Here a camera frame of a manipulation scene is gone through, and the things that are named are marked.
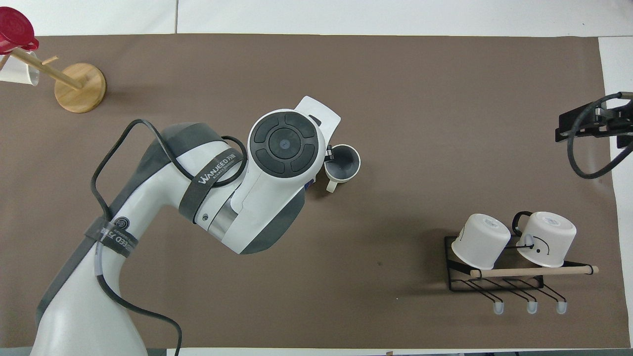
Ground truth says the wooden mug tree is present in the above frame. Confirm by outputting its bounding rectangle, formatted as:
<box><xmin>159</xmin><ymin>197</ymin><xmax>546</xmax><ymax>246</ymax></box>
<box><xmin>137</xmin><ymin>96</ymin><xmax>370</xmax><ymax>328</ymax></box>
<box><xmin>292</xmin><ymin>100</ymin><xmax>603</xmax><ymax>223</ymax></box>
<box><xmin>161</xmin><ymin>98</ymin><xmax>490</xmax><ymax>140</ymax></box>
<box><xmin>0</xmin><ymin>47</ymin><xmax>107</xmax><ymax>114</ymax></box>

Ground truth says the plain white cup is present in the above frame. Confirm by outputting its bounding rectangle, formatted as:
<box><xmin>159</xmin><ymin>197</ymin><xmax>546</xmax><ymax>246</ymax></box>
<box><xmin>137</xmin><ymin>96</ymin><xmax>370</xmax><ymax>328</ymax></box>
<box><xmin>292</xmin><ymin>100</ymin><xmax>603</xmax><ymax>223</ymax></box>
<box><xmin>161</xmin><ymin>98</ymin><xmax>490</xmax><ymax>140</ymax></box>
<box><xmin>0</xmin><ymin>49</ymin><xmax>41</xmax><ymax>87</ymax></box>

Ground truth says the black cable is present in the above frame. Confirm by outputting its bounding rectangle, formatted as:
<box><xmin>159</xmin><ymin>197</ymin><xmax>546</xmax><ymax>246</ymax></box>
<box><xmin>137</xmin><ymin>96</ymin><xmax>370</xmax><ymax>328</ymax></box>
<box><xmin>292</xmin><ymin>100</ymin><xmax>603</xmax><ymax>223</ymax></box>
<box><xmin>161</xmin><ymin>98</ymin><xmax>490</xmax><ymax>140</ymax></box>
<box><xmin>567</xmin><ymin>92</ymin><xmax>633</xmax><ymax>180</ymax></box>
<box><xmin>90</xmin><ymin>119</ymin><xmax>248</xmax><ymax>356</ymax></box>

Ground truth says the black wire rack wooden bar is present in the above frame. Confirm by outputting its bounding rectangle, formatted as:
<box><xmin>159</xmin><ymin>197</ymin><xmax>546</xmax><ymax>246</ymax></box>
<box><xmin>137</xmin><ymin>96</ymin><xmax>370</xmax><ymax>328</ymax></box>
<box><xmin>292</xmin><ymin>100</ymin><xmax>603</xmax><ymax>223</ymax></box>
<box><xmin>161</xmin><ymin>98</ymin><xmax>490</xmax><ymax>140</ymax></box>
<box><xmin>444</xmin><ymin>232</ymin><xmax>599</xmax><ymax>315</ymax></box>

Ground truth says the white cup grey inside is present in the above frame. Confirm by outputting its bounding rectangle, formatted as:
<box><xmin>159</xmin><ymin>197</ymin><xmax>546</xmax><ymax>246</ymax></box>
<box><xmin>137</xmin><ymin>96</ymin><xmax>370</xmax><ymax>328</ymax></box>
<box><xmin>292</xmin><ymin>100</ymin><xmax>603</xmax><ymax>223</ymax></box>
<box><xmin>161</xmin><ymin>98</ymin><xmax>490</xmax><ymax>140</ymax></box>
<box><xmin>324</xmin><ymin>144</ymin><xmax>362</xmax><ymax>194</ymax></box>

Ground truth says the red cup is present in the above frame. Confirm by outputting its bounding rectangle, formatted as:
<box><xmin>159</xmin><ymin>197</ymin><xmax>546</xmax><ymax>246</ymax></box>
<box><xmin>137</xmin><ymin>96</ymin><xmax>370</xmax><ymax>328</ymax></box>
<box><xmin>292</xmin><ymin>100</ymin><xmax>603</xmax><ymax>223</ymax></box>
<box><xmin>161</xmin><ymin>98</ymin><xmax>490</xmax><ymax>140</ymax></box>
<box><xmin>0</xmin><ymin>7</ymin><xmax>40</xmax><ymax>55</ymax></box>

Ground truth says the white cup with face print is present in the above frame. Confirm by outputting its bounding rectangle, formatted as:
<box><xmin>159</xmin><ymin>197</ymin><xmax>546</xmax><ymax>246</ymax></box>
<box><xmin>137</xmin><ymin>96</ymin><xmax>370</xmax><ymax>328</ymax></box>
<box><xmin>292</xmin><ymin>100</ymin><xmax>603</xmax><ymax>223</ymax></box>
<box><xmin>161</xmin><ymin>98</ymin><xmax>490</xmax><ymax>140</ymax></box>
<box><xmin>511</xmin><ymin>211</ymin><xmax>578</xmax><ymax>268</ymax></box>

